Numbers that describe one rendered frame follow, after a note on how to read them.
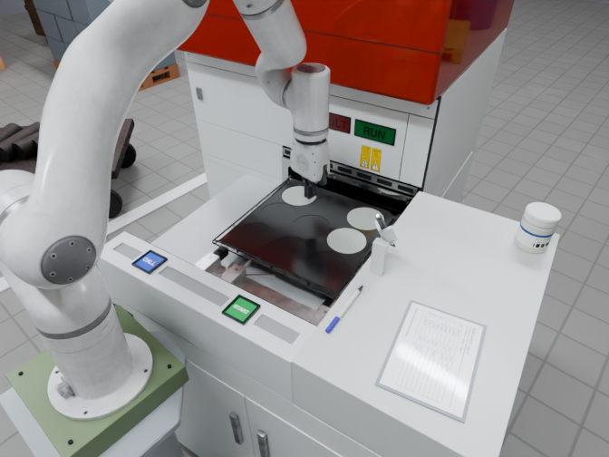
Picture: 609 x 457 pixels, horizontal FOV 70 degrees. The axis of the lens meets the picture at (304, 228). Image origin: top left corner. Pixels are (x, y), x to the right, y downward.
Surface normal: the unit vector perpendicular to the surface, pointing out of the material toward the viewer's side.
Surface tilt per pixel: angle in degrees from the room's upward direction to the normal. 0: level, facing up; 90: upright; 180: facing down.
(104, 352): 90
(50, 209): 54
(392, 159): 90
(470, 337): 0
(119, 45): 97
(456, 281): 0
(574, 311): 0
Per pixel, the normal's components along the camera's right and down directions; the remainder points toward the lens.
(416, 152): -0.53, 0.54
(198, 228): -0.01, -0.77
